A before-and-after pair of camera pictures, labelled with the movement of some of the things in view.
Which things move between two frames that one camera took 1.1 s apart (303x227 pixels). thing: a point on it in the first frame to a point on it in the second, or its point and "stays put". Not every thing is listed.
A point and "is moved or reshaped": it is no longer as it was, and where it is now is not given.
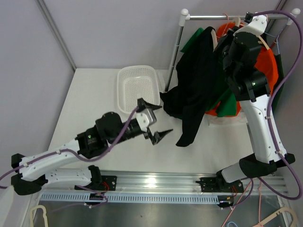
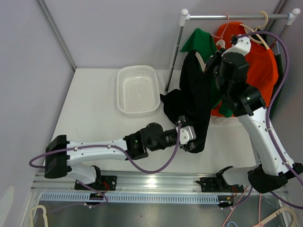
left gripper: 156,136 to 190,146
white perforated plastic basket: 136,82 stays put
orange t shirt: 265,60 stays put
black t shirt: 200,76 is moved or reshaped
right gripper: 228,38 to 211,62
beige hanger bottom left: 44,215 stays put
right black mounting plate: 218,184 stays put
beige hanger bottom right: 295,218 stays put
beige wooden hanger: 236,20 to 203,65
